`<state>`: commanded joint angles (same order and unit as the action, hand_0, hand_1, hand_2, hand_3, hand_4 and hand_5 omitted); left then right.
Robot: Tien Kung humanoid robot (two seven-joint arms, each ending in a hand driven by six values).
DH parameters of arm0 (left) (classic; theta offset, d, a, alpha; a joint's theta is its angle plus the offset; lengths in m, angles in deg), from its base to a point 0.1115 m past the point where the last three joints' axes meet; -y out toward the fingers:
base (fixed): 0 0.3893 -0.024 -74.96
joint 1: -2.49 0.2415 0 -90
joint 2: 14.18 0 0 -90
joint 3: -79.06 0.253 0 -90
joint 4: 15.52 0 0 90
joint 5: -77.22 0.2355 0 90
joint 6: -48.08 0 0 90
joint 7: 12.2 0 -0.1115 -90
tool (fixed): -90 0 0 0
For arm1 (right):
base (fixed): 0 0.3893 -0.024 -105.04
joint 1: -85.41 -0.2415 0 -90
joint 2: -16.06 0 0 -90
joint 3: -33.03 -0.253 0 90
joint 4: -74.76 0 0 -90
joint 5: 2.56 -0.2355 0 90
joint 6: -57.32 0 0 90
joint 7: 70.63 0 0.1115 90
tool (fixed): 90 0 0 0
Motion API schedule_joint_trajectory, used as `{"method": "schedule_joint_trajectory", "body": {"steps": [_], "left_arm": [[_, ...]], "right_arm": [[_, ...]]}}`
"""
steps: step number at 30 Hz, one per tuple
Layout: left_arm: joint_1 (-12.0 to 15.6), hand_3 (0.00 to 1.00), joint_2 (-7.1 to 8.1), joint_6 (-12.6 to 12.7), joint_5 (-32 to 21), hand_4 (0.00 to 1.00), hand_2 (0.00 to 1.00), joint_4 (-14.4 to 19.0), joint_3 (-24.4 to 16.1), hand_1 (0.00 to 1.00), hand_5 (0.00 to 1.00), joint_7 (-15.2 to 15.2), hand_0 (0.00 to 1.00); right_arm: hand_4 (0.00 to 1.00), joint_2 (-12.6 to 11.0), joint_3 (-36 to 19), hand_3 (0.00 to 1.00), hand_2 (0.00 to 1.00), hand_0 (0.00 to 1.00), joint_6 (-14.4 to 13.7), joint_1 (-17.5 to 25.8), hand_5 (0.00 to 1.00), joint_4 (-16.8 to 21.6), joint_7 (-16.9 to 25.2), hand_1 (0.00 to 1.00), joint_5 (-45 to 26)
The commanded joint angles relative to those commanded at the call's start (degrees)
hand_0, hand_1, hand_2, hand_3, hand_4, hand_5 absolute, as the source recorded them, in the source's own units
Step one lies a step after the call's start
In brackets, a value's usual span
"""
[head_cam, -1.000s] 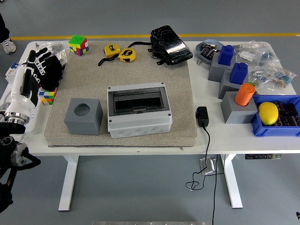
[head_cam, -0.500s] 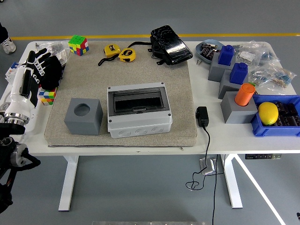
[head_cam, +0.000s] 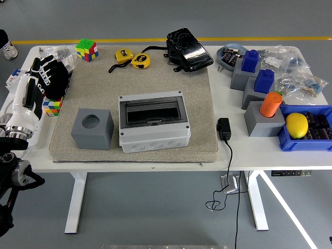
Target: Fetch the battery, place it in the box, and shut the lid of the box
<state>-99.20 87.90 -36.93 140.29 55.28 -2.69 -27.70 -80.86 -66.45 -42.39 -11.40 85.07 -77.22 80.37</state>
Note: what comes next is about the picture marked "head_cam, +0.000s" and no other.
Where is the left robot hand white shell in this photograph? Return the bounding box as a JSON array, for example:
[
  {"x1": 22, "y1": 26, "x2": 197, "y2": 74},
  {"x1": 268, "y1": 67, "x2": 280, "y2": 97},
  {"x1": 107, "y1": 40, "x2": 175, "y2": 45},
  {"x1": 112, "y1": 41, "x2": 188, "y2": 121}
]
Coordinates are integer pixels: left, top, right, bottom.
[{"x1": 6, "y1": 54, "x2": 57, "y2": 131}]

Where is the grey electrical box with lid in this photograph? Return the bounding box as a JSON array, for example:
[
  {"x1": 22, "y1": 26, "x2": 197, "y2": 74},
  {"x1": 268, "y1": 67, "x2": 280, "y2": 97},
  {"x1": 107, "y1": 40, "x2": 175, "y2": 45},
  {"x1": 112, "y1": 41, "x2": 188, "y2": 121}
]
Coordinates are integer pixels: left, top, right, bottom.
[{"x1": 118, "y1": 90, "x2": 192, "y2": 154}]

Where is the orange cylinder battery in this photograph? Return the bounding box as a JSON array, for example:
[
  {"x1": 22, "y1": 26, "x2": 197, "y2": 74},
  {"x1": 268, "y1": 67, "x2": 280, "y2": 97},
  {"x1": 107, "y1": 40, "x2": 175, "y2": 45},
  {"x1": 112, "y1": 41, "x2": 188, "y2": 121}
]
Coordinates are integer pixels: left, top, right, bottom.
[{"x1": 259, "y1": 92, "x2": 283, "y2": 118}]

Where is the blue square battery block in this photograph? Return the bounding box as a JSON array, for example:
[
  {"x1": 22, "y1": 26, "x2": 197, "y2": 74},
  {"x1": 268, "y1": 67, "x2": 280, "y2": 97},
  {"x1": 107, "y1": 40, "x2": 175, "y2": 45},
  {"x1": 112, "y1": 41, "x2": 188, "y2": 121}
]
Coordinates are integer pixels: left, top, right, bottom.
[
  {"x1": 241, "y1": 49, "x2": 261, "y2": 73},
  {"x1": 253, "y1": 68, "x2": 275, "y2": 94}
]

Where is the white circuit breaker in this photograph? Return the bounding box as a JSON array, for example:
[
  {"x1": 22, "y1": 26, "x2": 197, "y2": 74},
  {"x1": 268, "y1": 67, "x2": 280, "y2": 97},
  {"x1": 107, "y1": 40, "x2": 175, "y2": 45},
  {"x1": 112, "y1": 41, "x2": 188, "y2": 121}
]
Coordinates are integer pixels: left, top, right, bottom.
[{"x1": 5, "y1": 67, "x2": 26, "y2": 92}]

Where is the small Rubik's cube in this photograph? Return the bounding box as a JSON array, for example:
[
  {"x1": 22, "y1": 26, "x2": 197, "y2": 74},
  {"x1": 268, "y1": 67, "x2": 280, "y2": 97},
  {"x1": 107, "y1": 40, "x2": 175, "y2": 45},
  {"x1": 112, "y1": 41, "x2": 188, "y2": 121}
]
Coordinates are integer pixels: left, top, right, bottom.
[{"x1": 43, "y1": 97, "x2": 64, "y2": 117}]

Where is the black cloth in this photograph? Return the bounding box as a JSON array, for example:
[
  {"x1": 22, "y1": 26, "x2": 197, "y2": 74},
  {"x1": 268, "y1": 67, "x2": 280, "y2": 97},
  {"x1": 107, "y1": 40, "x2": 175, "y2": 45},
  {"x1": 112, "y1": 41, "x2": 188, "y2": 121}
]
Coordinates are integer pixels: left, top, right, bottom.
[{"x1": 41, "y1": 61, "x2": 72, "y2": 101}]

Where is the person's leg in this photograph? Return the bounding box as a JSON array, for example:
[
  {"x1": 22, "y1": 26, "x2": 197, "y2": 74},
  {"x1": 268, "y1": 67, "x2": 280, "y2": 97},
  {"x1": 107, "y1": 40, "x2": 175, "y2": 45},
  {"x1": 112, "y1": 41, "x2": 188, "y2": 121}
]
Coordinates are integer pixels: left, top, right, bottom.
[{"x1": 0, "y1": 29, "x2": 19, "y2": 60}]

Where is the clear plastic parts bag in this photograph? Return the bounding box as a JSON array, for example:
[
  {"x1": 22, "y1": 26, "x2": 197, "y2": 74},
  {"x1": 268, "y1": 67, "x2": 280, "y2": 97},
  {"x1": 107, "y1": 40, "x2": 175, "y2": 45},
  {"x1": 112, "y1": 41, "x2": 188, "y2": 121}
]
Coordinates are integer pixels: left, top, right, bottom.
[
  {"x1": 38, "y1": 45, "x2": 78, "y2": 77},
  {"x1": 260, "y1": 44, "x2": 299, "y2": 73},
  {"x1": 285, "y1": 56, "x2": 312, "y2": 76},
  {"x1": 274, "y1": 70, "x2": 329, "y2": 102}
]

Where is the black table control panel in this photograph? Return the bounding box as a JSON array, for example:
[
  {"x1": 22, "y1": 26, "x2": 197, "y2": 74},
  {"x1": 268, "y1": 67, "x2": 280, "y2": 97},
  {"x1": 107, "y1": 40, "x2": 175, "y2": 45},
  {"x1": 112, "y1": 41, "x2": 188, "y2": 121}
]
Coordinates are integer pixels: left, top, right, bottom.
[{"x1": 271, "y1": 170, "x2": 312, "y2": 177}]

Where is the grey holder block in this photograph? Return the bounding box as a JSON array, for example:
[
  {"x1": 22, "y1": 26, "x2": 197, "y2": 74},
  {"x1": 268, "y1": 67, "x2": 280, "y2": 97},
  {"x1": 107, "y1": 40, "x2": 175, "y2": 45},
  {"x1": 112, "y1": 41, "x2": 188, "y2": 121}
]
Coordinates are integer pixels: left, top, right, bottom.
[
  {"x1": 230, "y1": 58, "x2": 261, "y2": 91},
  {"x1": 243, "y1": 101, "x2": 286, "y2": 137},
  {"x1": 70, "y1": 108, "x2": 115, "y2": 150},
  {"x1": 241, "y1": 76, "x2": 275, "y2": 110}
]

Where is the white table leg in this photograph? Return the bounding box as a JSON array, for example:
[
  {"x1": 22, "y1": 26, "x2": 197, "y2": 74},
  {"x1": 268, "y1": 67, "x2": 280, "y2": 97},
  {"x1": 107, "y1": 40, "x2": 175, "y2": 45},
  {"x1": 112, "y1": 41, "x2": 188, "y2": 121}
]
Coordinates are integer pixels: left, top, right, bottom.
[
  {"x1": 243, "y1": 170, "x2": 270, "y2": 231},
  {"x1": 64, "y1": 172, "x2": 88, "y2": 234}
]

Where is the large Rubik's cube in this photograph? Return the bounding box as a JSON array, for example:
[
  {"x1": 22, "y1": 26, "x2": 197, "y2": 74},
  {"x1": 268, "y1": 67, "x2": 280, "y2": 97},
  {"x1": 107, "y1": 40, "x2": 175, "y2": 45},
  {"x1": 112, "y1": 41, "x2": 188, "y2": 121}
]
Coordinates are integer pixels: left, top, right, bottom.
[{"x1": 75, "y1": 38, "x2": 99, "y2": 63}]

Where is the blue plastic bin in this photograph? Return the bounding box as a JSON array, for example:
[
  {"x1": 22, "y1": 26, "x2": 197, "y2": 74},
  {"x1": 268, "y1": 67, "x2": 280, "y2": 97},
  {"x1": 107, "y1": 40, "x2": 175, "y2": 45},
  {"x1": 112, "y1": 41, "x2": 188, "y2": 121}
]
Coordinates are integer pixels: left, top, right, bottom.
[{"x1": 278, "y1": 104, "x2": 332, "y2": 153}]

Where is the black cylindrical capacitor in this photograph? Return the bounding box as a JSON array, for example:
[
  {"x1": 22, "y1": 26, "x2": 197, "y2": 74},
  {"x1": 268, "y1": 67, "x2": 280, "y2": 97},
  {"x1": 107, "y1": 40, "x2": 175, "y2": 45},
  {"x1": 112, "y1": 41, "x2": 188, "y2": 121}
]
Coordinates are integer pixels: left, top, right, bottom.
[
  {"x1": 305, "y1": 112, "x2": 319, "y2": 128},
  {"x1": 317, "y1": 114, "x2": 332, "y2": 130},
  {"x1": 306, "y1": 129, "x2": 326, "y2": 141}
]

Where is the yellow tape measure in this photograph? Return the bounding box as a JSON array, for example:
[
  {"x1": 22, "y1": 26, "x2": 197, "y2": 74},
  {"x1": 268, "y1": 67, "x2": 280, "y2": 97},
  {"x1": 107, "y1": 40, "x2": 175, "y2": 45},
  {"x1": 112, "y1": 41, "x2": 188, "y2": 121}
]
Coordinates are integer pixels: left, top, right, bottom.
[
  {"x1": 131, "y1": 53, "x2": 151, "y2": 70},
  {"x1": 108, "y1": 49, "x2": 135, "y2": 74}
]

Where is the yellow lemon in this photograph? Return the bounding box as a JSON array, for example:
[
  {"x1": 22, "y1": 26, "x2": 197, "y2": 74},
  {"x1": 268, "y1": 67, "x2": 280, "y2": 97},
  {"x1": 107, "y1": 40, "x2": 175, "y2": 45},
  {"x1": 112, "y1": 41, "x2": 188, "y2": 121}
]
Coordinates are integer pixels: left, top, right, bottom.
[{"x1": 285, "y1": 113, "x2": 309, "y2": 139}]

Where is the black power adapter plug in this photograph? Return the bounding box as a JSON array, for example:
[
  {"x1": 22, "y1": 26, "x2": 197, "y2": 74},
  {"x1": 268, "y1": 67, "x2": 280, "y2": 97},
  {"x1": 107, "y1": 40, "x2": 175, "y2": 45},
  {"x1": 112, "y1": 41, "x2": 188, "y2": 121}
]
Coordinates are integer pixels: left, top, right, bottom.
[{"x1": 216, "y1": 117, "x2": 232, "y2": 142}]

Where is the glossy black pouch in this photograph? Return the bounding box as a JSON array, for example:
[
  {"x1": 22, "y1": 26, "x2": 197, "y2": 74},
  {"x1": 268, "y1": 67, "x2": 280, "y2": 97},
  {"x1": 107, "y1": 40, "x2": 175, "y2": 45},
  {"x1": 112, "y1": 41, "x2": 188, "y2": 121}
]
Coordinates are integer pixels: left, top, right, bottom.
[{"x1": 141, "y1": 27, "x2": 214, "y2": 73}]

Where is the grey-brown mat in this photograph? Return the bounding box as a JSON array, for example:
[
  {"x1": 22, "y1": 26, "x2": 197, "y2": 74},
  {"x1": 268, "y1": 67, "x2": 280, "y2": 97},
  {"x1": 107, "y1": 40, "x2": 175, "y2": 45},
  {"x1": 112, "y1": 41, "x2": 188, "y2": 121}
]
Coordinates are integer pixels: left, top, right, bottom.
[{"x1": 48, "y1": 45, "x2": 219, "y2": 163}]

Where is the blue-grey dish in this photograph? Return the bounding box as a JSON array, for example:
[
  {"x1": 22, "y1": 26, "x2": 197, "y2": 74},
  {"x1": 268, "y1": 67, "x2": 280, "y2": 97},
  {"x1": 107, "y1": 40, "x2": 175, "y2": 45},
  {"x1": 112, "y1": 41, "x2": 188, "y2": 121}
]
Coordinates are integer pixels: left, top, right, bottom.
[{"x1": 216, "y1": 43, "x2": 250, "y2": 71}]

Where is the black hanging cable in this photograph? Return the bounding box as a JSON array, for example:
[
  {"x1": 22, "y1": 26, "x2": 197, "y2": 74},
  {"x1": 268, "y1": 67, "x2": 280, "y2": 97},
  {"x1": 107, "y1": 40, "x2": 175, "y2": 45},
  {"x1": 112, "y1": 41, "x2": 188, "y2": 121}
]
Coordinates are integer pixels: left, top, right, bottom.
[{"x1": 234, "y1": 170, "x2": 242, "y2": 249}]

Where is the black adapter cord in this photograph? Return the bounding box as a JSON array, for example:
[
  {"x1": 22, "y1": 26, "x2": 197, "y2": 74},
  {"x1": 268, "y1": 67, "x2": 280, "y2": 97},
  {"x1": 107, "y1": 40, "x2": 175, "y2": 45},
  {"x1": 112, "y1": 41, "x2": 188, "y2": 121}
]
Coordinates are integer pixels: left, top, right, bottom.
[{"x1": 205, "y1": 139, "x2": 234, "y2": 211}]

